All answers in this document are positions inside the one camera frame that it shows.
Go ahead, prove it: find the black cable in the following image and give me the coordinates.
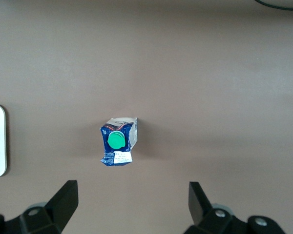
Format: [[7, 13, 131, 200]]
[[254, 0, 293, 11]]

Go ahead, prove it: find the blue milk carton green cap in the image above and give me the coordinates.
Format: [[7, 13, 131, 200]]
[[99, 117, 138, 167]]

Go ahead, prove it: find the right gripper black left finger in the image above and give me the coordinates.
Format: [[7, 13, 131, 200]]
[[4, 180, 79, 234]]

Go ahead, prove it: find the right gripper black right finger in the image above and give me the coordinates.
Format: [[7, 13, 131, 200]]
[[183, 181, 287, 234]]

